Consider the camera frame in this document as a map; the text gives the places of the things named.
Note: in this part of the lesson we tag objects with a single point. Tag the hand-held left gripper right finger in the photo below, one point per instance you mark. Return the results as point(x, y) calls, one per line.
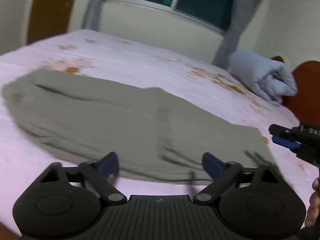
point(212, 166)

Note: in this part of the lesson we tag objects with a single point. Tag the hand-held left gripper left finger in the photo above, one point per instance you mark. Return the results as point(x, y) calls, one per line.
point(108, 165)

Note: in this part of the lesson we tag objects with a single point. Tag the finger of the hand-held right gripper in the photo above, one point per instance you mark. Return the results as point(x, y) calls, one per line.
point(286, 143)
point(278, 130)

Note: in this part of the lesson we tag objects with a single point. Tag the grey pants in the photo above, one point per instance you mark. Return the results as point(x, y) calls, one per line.
point(100, 120)

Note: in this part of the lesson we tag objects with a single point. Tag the person's right hand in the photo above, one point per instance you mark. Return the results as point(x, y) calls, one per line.
point(315, 205)

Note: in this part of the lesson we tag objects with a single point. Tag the reddish wooden headboard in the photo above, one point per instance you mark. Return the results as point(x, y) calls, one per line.
point(307, 92)

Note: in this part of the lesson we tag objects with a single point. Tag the rolled light blue duvet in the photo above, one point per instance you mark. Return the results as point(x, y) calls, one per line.
point(257, 75)

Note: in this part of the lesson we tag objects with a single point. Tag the bed with pink floral sheet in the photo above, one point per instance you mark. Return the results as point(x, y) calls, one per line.
point(137, 60)

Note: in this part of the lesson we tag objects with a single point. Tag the grey curtain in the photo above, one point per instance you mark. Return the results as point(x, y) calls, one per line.
point(95, 10)
point(240, 17)

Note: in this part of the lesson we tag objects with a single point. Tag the sliding glass window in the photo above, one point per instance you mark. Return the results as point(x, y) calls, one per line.
point(205, 7)

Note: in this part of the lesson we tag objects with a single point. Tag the brown wooden door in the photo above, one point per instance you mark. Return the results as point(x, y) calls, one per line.
point(50, 10)

